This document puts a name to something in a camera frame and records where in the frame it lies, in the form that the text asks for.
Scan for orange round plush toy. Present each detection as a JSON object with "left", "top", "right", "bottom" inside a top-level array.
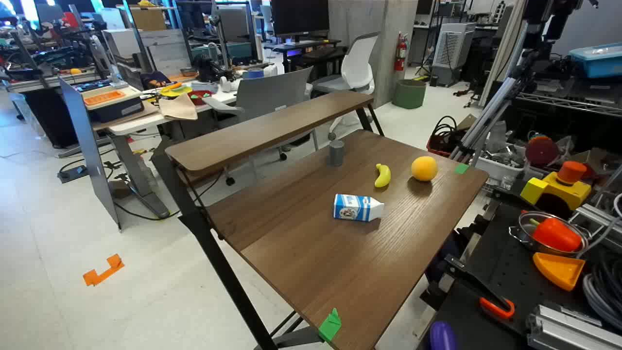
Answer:
[{"left": 410, "top": 156, "right": 437, "bottom": 184}]

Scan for yellow plush banana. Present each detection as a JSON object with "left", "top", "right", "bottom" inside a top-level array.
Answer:
[{"left": 373, "top": 164, "right": 393, "bottom": 190}]

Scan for purple toy eggplant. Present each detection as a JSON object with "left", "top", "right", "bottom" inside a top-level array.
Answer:
[{"left": 428, "top": 322, "right": 459, "bottom": 350}]

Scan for orange toy pepper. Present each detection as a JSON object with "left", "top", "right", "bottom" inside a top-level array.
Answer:
[{"left": 533, "top": 219, "right": 583, "bottom": 254}]

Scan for orange wedge toy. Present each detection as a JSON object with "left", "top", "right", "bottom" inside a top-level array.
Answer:
[{"left": 533, "top": 254, "right": 585, "bottom": 293}]

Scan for grey cylinder cup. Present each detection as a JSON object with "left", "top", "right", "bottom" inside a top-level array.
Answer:
[{"left": 328, "top": 141, "right": 344, "bottom": 168}]

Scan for blue white milk carton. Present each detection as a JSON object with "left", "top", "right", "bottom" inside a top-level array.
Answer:
[{"left": 332, "top": 195, "right": 385, "bottom": 223}]

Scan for grey office chair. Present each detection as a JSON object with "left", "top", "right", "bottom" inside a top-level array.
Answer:
[{"left": 222, "top": 67, "right": 321, "bottom": 188}]

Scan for white office chair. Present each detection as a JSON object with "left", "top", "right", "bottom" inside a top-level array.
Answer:
[{"left": 313, "top": 34, "right": 377, "bottom": 96}]

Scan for green waste bin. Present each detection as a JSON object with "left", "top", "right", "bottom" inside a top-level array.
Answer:
[{"left": 391, "top": 81, "right": 426, "bottom": 110}]

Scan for raised wooden shelf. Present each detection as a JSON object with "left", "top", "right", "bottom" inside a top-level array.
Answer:
[{"left": 165, "top": 92, "right": 373, "bottom": 174}]

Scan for green tape marker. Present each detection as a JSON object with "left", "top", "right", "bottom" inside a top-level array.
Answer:
[{"left": 319, "top": 310, "right": 342, "bottom": 341}]

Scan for small green tape corner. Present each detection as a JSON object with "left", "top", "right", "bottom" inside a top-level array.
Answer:
[{"left": 455, "top": 164, "right": 468, "bottom": 176}]

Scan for black computer monitor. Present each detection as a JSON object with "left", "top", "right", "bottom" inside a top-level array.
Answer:
[{"left": 270, "top": 0, "right": 328, "bottom": 36}]

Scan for orange floor tape mark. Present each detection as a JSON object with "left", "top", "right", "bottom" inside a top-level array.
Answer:
[{"left": 82, "top": 256, "right": 124, "bottom": 287}]

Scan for yellow cube block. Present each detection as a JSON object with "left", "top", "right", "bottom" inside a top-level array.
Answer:
[{"left": 521, "top": 178, "right": 548, "bottom": 205}]

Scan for yellow emergency stop box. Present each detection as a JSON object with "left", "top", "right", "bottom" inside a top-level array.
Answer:
[{"left": 538, "top": 162, "right": 591, "bottom": 211}]

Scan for coiled black cable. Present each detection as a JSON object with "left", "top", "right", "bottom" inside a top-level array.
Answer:
[{"left": 581, "top": 250, "right": 622, "bottom": 333}]

